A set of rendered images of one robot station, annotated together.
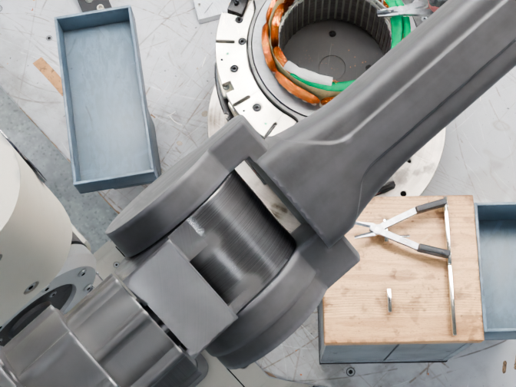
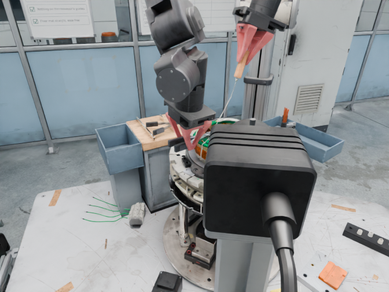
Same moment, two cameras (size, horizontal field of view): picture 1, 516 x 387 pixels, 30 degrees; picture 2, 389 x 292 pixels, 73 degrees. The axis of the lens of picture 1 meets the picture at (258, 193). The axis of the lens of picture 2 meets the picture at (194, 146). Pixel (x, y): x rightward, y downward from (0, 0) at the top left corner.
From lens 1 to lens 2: 1.38 m
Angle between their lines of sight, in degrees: 74
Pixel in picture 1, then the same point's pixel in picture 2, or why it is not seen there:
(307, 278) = not seen: outside the picture
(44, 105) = (333, 199)
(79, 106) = (304, 138)
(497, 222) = (129, 167)
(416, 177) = (170, 226)
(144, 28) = (336, 241)
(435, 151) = (166, 239)
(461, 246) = (142, 134)
